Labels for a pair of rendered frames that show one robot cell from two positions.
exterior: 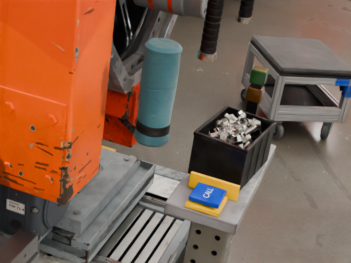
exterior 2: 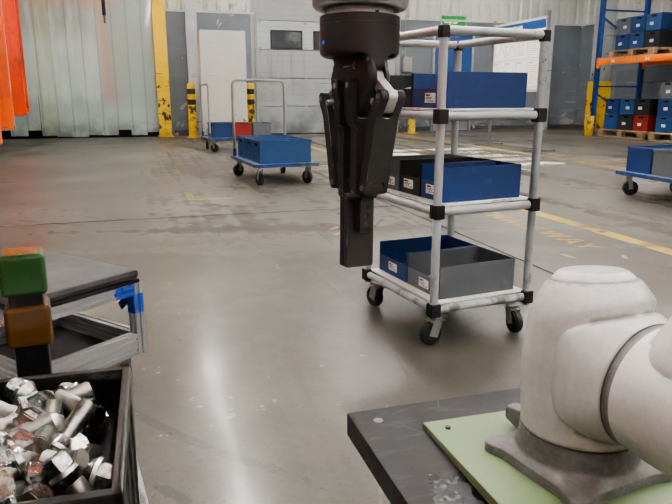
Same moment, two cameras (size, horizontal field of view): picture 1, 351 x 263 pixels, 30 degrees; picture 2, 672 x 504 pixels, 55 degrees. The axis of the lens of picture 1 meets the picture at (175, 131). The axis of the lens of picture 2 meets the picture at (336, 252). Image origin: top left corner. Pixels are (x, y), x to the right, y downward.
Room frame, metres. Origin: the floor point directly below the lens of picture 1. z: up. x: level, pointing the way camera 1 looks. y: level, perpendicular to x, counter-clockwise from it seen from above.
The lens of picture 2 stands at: (0.97, -0.05, 0.80)
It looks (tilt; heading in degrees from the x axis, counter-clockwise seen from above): 14 degrees down; 320
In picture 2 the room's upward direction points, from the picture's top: straight up
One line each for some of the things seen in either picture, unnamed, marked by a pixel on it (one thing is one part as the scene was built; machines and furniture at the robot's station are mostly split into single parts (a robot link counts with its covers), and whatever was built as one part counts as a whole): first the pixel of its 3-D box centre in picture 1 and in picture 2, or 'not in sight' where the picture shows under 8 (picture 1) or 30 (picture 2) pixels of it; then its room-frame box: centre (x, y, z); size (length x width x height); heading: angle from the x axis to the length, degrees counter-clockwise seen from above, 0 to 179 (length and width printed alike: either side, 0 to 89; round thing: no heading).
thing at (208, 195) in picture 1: (207, 196); not in sight; (1.26, -0.09, 0.47); 0.07 x 0.07 x 0.02; 74
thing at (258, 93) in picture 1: (255, 93); (29, 321); (1.61, -0.19, 0.59); 0.04 x 0.04 x 0.04; 74
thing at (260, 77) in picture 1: (258, 75); (23, 271); (1.61, -0.19, 0.64); 0.04 x 0.04 x 0.04; 74
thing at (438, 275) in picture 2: not in sight; (444, 183); (2.47, -1.78, 0.50); 0.53 x 0.42 x 1.00; 164
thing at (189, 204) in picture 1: (206, 201); not in sight; (1.26, -0.09, 0.46); 0.08 x 0.08 x 0.01; 74
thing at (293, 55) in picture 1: (294, 86); (48, 330); (2.77, -0.50, 0.17); 0.43 x 0.36 x 0.34; 17
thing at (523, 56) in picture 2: not in sight; (516, 83); (7.05, -8.64, 0.98); 1.50 x 0.50 x 1.95; 157
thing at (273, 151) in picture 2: not in sight; (271, 129); (6.23, -3.58, 0.48); 1.00 x 0.61 x 0.96; 161
